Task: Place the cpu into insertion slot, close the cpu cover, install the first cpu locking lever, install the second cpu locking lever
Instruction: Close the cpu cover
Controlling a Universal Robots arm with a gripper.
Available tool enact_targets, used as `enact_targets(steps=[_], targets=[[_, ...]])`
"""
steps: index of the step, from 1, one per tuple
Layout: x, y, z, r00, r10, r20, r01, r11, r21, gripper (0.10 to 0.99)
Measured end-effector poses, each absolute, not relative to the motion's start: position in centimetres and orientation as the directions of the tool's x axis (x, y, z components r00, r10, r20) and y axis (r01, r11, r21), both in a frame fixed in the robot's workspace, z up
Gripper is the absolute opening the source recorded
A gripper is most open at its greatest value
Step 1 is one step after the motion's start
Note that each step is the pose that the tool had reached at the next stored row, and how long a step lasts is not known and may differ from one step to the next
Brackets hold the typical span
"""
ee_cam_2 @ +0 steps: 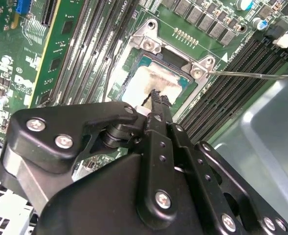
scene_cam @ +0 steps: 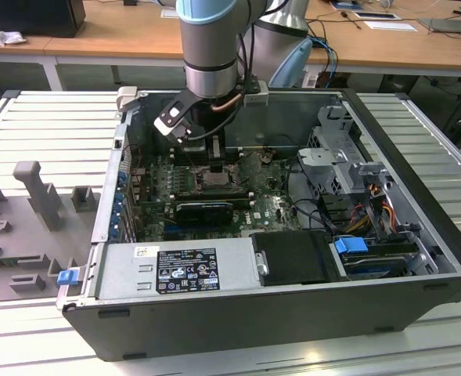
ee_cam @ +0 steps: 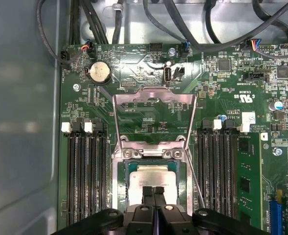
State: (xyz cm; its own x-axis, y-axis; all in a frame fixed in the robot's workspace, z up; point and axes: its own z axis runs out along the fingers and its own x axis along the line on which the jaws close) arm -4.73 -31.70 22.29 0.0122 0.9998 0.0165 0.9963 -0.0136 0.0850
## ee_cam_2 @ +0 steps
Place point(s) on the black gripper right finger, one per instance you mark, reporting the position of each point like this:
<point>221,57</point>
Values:
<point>207,193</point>

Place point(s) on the silver topped CPU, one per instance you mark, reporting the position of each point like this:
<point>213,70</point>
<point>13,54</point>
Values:
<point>139,83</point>

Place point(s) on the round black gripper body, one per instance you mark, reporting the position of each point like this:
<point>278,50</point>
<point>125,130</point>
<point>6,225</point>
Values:
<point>97,208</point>

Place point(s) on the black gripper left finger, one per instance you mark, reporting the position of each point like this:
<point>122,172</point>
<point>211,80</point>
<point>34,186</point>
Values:
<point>48,127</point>

